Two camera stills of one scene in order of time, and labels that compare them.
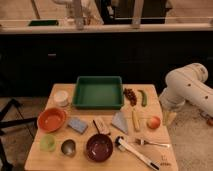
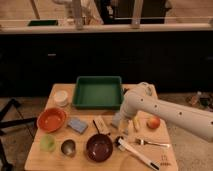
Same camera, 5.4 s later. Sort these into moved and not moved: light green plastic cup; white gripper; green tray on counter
Moved: white gripper
Not moved: green tray on counter; light green plastic cup
